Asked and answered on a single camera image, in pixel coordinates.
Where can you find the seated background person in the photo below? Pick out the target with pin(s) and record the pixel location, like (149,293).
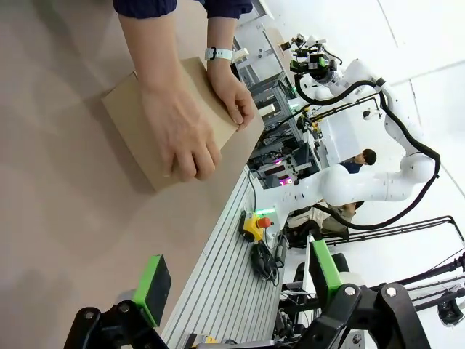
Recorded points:
(327,218)

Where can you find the brown cardboard box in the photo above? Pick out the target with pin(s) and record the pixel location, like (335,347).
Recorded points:
(127,120)

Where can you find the yellow emergency stop box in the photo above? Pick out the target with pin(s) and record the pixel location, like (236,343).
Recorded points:
(254,225)

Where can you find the grey equipment rack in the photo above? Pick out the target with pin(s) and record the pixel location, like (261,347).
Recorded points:
(269,91)

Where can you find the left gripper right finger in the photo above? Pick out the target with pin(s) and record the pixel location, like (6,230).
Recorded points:
(327,269)

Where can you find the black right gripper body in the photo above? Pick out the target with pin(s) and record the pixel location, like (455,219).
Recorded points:
(323,74)

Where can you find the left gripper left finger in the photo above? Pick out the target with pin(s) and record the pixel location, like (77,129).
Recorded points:
(156,287)

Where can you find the white wristwatch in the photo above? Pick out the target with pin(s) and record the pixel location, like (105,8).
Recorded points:
(221,54)

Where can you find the person in purple jacket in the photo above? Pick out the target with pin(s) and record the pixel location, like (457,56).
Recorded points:
(145,7)

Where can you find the background person dark hair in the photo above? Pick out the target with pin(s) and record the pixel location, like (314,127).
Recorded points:
(367,156)

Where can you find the slotted aluminium base plate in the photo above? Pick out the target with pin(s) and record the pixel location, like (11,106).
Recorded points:
(225,291)

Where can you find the black camera tripod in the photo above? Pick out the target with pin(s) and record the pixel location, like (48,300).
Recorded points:
(417,222)

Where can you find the person's left forearm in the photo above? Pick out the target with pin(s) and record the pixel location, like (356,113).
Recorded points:
(219,32)

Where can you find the person's right forearm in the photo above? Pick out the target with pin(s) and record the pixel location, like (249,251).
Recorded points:
(152,47)

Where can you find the person's left hand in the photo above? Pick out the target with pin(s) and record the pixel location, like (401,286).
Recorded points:
(229,91)

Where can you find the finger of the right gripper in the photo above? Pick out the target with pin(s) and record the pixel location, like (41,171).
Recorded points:
(322,60)
(296,66)

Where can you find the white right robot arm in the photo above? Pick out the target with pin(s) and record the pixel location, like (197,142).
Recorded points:
(348,185)

